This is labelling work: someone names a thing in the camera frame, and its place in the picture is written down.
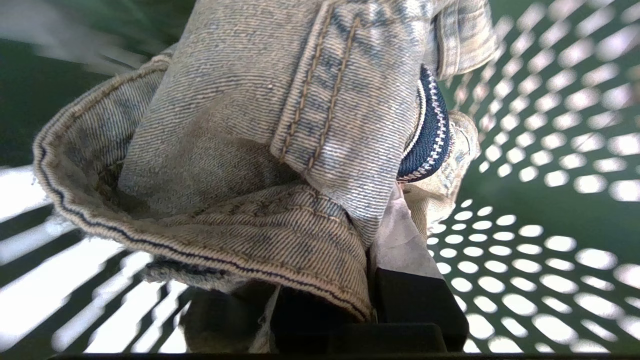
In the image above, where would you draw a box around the green perforated laundry basket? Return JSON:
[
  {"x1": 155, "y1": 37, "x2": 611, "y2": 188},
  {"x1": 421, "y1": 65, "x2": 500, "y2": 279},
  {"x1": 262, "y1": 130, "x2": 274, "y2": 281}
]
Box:
[{"x1": 0, "y1": 0, "x2": 640, "y2": 357}]

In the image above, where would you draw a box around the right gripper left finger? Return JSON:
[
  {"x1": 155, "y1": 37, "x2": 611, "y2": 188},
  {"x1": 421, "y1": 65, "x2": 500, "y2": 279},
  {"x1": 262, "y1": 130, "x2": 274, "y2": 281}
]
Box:
[{"x1": 179, "y1": 282, "x2": 281, "y2": 354}]

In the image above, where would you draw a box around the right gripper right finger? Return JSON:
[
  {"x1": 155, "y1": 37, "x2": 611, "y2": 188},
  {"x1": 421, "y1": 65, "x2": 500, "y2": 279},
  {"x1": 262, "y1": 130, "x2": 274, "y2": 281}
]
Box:
[{"x1": 369, "y1": 182, "x2": 470, "y2": 352}]

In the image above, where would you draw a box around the light blue denim garment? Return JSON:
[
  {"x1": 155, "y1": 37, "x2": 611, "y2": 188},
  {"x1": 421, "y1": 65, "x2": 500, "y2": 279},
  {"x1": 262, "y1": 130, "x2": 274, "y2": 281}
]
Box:
[{"x1": 32, "y1": 0, "x2": 501, "y2": 353}]

